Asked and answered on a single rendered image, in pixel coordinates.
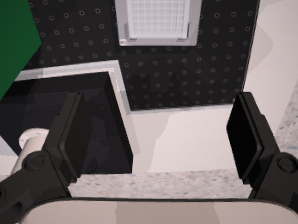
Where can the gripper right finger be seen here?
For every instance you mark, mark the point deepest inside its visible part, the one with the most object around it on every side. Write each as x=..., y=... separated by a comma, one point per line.
x=272, y=174

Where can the green open-top bin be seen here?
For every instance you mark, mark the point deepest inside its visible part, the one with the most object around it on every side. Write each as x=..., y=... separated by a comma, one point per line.
x=19, y=40

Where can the black flat mat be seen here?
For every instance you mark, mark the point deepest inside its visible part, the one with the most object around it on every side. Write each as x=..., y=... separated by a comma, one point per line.
x=211, y=73

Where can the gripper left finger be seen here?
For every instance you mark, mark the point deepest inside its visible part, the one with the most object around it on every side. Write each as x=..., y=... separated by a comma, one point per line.
x=46, y=174

